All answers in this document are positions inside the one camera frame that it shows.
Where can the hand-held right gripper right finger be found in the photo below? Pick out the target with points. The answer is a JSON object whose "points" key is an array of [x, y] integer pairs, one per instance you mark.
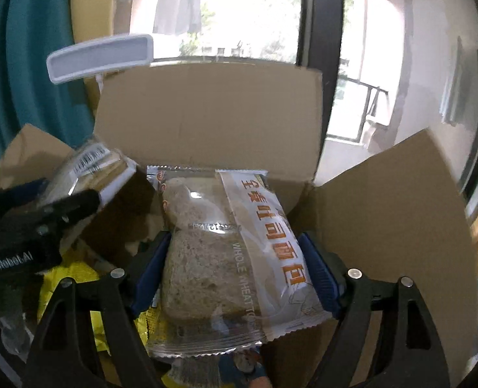
{"points": [[320, 277]]}

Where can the white hanging garment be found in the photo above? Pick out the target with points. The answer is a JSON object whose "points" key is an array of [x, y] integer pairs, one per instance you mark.
{"points": [[178, 0]]}

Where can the black window frame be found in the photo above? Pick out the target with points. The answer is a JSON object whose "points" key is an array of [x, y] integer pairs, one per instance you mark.
{"points": [[319, 16]]}

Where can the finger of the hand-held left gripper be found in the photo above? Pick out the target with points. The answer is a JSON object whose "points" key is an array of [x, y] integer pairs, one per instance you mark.
{"points": [[75, 206], [12, 200]]}

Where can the wide teal curtain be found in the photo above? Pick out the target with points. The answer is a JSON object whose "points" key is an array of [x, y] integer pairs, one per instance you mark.
{"points": [[28, 48]]}

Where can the clear cracker packet with barcode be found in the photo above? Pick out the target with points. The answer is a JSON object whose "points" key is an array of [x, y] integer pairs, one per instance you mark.
{"points": [[97, 165]]}

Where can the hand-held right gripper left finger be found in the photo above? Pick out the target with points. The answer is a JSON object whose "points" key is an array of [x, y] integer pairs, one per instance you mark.
{"points": [[150, 277]]}

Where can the narrow yellow curtain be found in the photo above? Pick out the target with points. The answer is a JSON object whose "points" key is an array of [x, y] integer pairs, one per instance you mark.
{"points": [[85, 8]]}

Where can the brown cardboard box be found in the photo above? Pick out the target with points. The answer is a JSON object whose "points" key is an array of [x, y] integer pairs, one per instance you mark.
{"points": [[206, 121]]}

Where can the pink and blue snack packet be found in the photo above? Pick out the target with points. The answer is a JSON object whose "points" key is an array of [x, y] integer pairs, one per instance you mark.
{"points": [[243, 367]]}

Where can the black balcony railing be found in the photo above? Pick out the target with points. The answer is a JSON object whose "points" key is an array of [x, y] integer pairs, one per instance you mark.
{"points": [[362, 105]]}

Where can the white printed bread packet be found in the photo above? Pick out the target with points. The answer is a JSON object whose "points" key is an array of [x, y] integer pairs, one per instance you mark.
{"points": [[222, 258]]}

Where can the yellow snack packet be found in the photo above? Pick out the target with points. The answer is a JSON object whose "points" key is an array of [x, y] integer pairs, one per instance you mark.
{"points": [[81, 275]]}

